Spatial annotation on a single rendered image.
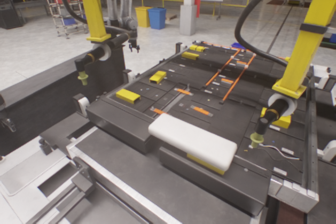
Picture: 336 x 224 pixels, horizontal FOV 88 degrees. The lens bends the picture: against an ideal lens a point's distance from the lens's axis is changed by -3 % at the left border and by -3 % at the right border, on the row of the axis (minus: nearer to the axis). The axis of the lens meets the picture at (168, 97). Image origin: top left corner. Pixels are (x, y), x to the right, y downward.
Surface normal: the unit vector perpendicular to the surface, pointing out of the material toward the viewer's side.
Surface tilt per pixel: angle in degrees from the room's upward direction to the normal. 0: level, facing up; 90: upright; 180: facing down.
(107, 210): 0
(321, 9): 90
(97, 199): 0
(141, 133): 0
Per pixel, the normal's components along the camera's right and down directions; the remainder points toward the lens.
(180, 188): 0.00, -0.82
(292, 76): -0.74, 0.38
